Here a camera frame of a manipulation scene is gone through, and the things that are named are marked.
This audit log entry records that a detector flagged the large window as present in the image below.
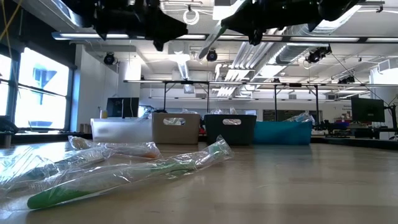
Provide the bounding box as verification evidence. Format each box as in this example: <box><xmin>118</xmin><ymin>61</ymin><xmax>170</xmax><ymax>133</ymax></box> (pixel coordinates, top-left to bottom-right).
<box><xmin>0</xmin><ymin>46</ymin><xmax>74</xmax><ymax>130</ymax></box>

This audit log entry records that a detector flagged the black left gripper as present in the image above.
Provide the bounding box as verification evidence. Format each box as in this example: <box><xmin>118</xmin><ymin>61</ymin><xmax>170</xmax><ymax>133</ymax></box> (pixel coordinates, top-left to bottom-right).
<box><xmin>94</xmin><ymin>0</ymin><xmax>189</xmax><ymax>52</ymax></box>

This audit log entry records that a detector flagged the dark grey plastic bin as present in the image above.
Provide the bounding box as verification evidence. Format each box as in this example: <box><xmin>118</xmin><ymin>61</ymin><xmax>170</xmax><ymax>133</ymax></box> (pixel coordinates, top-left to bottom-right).
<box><xmin>204</xmin><ymin>114</ymin><xmax>257</xmax><ymax>146</ymax></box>

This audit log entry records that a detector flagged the pile of packaged toothbrushes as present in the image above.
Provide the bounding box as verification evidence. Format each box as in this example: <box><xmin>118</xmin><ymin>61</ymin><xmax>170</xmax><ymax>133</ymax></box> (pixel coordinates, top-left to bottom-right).
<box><xmin>0</xmin><ymin>130</ymin><xmax>398</xmax><ymax>151</ymax></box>

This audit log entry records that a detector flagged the white plastic bin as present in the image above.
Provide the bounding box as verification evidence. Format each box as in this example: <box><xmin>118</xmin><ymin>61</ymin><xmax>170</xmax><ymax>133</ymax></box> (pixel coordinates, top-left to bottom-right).
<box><xmin>90</xmin><ymin>117</ymin><xmax>154</xmax><ymax>143</ymax></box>

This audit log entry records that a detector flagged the teal plastic bin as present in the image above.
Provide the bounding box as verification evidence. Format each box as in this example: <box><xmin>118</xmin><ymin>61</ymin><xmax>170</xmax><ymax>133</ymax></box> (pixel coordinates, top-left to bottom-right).
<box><xmin>253</xmin><ymin>120</ymin><xmax>313</xmax><ymax>146</ymax></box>

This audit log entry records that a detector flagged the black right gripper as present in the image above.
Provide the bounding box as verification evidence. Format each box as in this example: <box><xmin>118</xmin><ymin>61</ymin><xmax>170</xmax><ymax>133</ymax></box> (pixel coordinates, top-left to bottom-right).
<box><xmin>220</xmin><ymin>0</ymin><xmax>325</xmax><ymax>47</ymax></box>

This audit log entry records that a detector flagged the white cable coil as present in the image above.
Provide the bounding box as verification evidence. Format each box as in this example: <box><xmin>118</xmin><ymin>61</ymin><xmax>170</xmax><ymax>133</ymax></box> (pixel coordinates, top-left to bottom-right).
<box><xmin>182</xmin><ymin>8</ymin><xmax>200</xmax><ymax>26</ymax></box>

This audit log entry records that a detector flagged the light grey plastic bin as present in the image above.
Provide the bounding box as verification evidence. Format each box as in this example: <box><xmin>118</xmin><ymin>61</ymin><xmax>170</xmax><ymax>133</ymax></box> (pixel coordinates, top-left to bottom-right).
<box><xmin>152</xmin><ymin>113</ymin><xmax>201</xmax><ymax>146</ymax></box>

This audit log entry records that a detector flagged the black metal rig frame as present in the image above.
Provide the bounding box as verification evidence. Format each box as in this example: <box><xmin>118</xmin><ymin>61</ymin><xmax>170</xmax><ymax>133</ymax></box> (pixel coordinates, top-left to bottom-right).
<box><xmin>124</xmin><ymin>79</ymin><xmax>321</xmax><ymax>123</ymax></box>

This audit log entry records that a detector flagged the black monitor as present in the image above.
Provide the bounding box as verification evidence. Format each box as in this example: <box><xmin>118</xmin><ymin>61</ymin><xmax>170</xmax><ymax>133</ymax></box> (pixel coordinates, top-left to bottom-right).
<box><xmin>351</xmin><ymin>97</ymin><xmax>386</xmax><ymax>123</ymax></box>
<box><xmin>106</xmin><ymin>96</ymin><xmax>140</xmax><ymax>119</ymax></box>

